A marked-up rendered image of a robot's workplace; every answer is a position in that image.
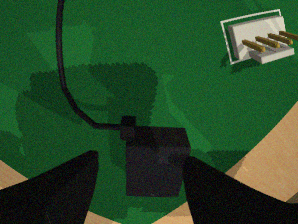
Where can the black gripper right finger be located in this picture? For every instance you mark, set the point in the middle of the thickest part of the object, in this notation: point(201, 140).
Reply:
point(215, 198)

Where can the black cable with plug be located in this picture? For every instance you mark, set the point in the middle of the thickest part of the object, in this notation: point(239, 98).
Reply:
point(154, 156)

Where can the green circuit board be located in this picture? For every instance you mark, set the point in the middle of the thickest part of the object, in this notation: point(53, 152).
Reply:
point(226, 70)

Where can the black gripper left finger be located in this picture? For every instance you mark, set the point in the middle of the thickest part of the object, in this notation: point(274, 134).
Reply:
point(61, 195)

